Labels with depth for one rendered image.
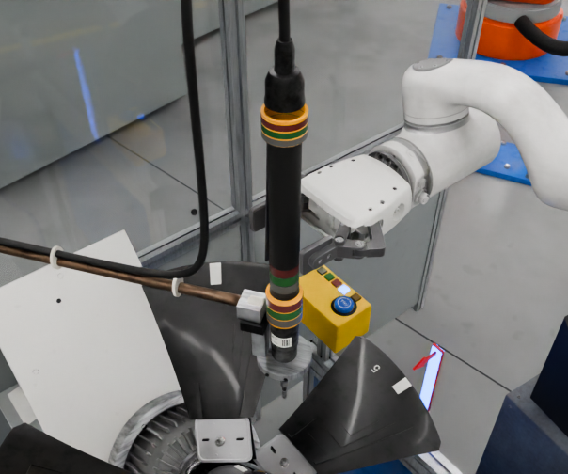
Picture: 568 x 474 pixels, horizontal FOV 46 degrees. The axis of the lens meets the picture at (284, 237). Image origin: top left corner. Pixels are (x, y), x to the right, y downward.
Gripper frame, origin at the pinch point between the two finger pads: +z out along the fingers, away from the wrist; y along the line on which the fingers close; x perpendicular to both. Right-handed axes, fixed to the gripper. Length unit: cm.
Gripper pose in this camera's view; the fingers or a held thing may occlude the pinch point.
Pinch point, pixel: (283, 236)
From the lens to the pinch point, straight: 71.6
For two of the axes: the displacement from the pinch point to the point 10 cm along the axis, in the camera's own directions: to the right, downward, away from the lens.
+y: -6.3, -5.3, 5.8
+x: 0.0, -7.4, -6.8
